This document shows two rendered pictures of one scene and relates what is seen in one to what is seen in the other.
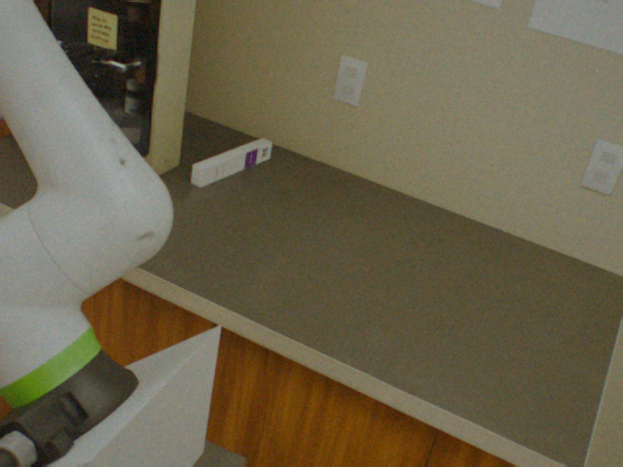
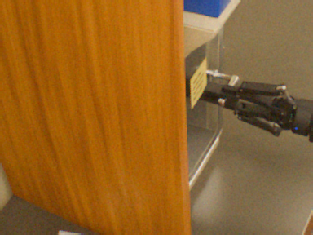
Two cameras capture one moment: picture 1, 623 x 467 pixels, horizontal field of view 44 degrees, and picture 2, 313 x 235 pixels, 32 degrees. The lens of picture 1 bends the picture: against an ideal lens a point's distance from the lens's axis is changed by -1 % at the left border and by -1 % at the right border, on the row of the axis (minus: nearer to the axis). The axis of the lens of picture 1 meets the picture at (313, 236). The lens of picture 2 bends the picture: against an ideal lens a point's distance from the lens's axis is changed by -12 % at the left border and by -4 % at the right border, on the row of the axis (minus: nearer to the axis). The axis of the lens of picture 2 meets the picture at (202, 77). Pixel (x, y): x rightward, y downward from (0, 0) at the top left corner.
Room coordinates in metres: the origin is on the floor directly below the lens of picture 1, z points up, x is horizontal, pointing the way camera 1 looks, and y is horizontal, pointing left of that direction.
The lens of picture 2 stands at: (1.52, 1.43, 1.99)
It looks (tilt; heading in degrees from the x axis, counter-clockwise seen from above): 39 degrees down; 273
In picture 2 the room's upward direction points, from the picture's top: straight up
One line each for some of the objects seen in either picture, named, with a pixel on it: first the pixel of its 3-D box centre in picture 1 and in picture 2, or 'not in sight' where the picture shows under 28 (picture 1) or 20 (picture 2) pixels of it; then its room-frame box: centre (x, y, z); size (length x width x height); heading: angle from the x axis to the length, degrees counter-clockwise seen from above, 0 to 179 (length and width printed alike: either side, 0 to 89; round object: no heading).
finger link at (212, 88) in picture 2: (104, 54); (222, 90); (1.52, 0.50, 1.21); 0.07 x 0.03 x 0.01; 159
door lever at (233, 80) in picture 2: (115, 61); (221, 87); (1.52, 0.48, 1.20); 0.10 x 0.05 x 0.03; 69
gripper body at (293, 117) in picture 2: not in sight; (293, 114); (1.38, 0.56, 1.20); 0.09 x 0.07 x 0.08; 159
